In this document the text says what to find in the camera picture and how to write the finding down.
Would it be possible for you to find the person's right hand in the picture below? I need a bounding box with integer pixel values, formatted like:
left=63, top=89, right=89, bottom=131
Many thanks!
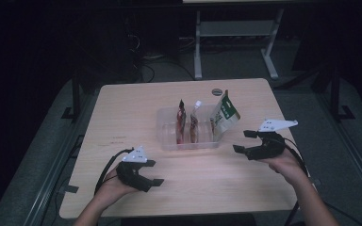
left=258, top=148, right=309, bottom=186

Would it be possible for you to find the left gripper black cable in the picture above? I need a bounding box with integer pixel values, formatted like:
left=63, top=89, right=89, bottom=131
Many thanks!
left=93, top=147, right=135, bottom=196

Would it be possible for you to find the metal frame rail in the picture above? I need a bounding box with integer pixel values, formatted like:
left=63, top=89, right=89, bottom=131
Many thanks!
left=23, top=93, right=102, bottom=226
left=315, top=92, right=362, bottom=203

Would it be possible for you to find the clear plastic container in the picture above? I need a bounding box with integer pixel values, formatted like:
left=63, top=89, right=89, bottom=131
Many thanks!
left=156, top=105, right=225, bottom=152

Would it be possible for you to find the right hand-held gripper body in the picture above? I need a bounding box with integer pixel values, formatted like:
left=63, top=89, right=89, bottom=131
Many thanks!
left=246, top=118, right=299, bottom=161

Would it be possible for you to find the person's left hand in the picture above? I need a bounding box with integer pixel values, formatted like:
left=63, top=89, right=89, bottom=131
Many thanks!
left=97, top=166, right=140, bottom=205

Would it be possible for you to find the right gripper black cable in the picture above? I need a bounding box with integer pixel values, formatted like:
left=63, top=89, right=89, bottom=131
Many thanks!
left=281, top=136, right=311, bottom=226

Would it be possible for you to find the dark red sauce packet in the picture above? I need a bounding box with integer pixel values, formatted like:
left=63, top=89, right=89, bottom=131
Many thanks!
left=174, top=99, right=188, bottom=145

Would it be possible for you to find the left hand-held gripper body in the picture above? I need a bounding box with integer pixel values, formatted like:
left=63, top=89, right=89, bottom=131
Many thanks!
left=115, top=145, right=150, bottom=191

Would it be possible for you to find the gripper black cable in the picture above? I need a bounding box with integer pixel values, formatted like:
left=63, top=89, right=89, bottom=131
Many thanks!
left=281, top=136, right=311, bottom=226
left=93, top=147, right=135, bottom=196

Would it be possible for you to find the white metal desk frame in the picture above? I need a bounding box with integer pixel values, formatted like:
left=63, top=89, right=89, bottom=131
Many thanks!
left=193, top=8, right=286, bottom=81

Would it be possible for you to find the green white sauce packet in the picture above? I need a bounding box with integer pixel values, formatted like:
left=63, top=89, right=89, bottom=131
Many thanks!
left=209, top=89, right=241, bottom=143

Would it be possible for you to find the black metal stand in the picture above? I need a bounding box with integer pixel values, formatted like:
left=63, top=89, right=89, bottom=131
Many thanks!
left=328, top=65, right=356, bottom=123
left=60, top=70, right=83, bottom=123

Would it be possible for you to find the black floor cable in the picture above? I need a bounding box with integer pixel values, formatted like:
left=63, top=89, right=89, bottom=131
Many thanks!
left=138, top=60, right=196, bottom=83
left=324, top=202, right=362, bottom=226

